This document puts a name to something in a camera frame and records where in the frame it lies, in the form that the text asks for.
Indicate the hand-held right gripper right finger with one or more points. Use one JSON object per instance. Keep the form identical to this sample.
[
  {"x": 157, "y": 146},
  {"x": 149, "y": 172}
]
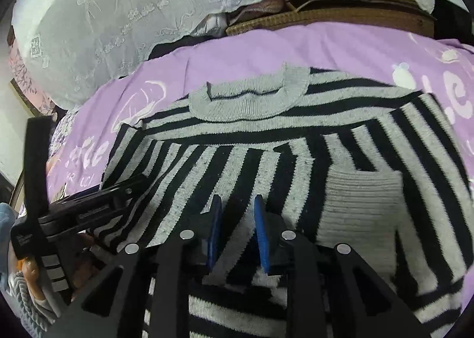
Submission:
[{"x": 262, "y": 238}]

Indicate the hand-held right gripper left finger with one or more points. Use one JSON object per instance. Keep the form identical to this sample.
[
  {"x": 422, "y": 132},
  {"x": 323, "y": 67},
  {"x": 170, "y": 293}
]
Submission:
[{"x": 214, "y": 234}]

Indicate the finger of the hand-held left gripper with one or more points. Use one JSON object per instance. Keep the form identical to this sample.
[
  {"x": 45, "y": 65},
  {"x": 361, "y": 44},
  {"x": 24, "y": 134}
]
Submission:
[
  {"x": 89, "y": 217},
  {"x": 118, "y": 188}
]

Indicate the black grey striped sweater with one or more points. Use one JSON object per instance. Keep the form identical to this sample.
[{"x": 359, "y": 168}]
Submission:
[{"x": 333, "y": 193}]

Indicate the person's left hand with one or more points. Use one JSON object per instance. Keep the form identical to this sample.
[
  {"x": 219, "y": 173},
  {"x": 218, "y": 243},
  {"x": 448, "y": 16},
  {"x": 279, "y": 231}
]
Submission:
[{"x": 84, "y": 267}]

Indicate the floral bed sheet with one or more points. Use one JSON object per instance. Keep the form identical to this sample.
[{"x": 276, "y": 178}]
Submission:
[{"x": 61, "y": 130}]

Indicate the pink floral cloth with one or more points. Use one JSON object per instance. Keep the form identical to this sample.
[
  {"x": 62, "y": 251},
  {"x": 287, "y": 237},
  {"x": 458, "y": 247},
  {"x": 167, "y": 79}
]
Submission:
[{"x": 26, "y": 75}]

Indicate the white lace cloth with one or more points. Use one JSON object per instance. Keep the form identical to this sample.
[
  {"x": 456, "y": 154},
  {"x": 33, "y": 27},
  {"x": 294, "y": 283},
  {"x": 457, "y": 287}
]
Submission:
[{"x": 111, "y": 8}]

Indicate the purple printed blanket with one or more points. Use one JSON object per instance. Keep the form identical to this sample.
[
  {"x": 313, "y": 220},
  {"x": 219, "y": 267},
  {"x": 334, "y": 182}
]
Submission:
[{"x": 240, "y": 53}]

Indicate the white pillow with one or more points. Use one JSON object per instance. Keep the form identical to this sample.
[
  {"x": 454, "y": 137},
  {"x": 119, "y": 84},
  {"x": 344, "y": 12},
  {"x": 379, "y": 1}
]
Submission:
[{"x": 213, "y": 25}]

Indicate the pink striped cloth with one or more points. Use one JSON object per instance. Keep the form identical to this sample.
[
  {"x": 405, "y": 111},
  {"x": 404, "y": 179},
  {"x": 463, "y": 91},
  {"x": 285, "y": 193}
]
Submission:
[{"x": 266, "y": 6}]

